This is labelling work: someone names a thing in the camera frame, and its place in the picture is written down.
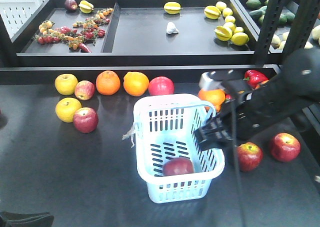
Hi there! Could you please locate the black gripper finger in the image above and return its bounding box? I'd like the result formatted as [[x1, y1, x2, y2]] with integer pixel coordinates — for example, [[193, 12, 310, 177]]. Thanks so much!
[[0, 211, 54, 227]]

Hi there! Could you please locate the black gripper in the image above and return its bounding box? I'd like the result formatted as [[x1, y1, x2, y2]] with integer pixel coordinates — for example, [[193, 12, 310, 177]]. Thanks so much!
[[194, 79, 265, 152]]

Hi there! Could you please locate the dark red apple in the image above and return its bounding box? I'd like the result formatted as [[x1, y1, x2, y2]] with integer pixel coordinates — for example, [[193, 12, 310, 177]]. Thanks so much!
[[236, 142, 264, 172]]

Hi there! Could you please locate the red yellow apple bottom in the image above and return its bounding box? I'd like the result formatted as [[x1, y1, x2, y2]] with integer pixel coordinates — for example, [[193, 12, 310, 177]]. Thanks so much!
[[162, 157, 194, 176]]

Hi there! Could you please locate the light blue plastic basket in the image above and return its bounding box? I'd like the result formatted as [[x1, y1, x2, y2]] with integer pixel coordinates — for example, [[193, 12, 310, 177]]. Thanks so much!
[[122, 93, 225, 204]]

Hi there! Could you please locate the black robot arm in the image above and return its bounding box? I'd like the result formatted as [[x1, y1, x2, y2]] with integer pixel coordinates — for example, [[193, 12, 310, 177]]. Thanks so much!
[[194, 48, 320, 151]]

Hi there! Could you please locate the orange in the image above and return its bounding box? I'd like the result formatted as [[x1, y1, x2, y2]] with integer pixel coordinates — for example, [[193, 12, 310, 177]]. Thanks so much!
[[123, 71, 149, 97], [198, 89, 226, 112], [95, 70, 121, 96]]

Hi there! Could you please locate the red bell pepper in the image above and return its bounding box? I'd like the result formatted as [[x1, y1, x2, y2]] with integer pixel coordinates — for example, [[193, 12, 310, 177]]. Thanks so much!
[[243, 69, 269, 89]]

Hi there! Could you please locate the pink red round apple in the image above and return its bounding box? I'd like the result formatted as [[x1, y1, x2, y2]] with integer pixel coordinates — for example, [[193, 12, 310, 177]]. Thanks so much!
[[148, 76, 175, 96]]

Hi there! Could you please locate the orange back centre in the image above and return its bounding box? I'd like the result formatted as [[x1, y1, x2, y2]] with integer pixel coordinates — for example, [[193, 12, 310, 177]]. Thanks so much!
[[123, 71, 149, 97]]

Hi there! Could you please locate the white garlic bulb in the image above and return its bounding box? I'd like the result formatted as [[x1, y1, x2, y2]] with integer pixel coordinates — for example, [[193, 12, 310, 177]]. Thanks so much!
[[166, 21, 179, 35]]

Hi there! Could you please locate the orange back left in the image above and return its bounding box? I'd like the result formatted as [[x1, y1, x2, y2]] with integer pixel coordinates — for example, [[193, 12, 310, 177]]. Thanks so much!
[[95, 70, 121, 96]]

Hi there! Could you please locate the yellow apple front left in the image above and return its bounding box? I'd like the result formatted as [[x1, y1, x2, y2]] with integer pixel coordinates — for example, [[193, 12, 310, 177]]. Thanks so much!
[[55, 97, 82, 123]]

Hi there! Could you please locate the yellow starfruit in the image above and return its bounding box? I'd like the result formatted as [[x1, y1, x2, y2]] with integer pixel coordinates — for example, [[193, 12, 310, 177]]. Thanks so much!
[[163, 1, 181, 15]]

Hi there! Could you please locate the pink red small apple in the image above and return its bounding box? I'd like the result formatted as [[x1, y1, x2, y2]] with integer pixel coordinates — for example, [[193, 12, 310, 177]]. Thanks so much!
[[74, 80, 95, 101]]

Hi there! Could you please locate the black fruit tray rack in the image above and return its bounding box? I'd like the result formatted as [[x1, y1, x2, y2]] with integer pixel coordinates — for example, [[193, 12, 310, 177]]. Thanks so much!
[[11, 0, 258, 67]]

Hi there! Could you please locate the yellow apple back left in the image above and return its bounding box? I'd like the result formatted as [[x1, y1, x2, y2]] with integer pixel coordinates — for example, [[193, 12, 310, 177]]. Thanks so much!
[[54, 73, 78, 96]]

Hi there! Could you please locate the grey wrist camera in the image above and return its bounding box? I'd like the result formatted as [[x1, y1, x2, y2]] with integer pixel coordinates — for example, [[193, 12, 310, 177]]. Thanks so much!
[[198, 71, 226, 91]]

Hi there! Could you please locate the black shelf upright post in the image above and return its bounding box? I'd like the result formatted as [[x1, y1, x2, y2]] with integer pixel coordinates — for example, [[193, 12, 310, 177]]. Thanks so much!
[[254, 0, 320, 67]]

